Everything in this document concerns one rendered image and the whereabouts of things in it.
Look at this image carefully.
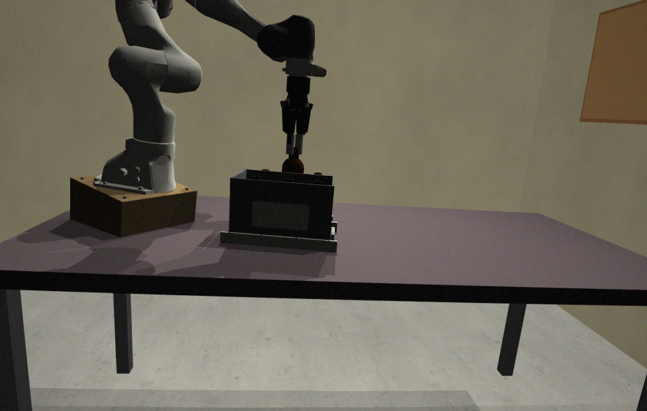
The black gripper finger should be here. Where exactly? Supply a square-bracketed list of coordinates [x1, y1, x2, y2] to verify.
[280, 98, 300, 155]
[295, 100, 313, 155]

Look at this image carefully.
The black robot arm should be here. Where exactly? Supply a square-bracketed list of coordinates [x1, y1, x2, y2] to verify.
[94, 0, 327, 195]

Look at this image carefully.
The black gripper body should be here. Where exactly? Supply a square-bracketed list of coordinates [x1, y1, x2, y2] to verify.
[286, 76, 310, 111]

